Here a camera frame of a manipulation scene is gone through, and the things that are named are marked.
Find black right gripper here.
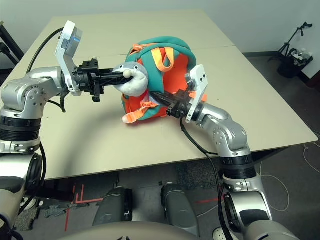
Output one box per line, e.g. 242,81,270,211
149,91,198,119

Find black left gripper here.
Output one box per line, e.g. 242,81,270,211
71,57,137,103

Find grey and white plush toy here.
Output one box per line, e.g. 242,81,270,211
112,62,150,96

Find orange and teal backpack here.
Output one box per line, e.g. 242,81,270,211
121,36,208,125

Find grey right robot leg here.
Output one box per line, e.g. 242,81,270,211
161,182,201,237

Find grey robot leg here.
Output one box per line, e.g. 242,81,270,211
92,186,133,227
161,182,201,237

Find black metal stand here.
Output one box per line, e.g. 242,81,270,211
0,19,26,68

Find grey left robot leg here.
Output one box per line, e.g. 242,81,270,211
92,186,133,227

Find red floor tape lines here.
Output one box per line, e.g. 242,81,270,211
64,183,105,231

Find black trash bin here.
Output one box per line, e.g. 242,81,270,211
277,48,315,79

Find beige robot torso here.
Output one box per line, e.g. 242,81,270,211
56,221,201,240

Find white perforated shoe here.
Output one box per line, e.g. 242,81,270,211
212,226,232,240

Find grey carpet scrap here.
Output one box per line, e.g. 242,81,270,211
42,203,70,218

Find black tripod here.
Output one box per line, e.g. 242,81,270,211
268,21,314,62

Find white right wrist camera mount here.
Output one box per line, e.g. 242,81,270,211
184,64,209,125

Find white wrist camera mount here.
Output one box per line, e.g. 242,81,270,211
54,20,84,97
184,64,209,125

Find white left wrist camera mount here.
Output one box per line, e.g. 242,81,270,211
54,20,84,97

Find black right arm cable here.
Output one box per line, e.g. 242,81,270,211
179,117,238,240

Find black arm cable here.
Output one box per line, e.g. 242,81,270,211
179,117,238,240
24,27,67,113

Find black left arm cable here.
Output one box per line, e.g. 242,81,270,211
24,27,67,113

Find white floor cable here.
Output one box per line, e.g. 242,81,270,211
257,143,320,213

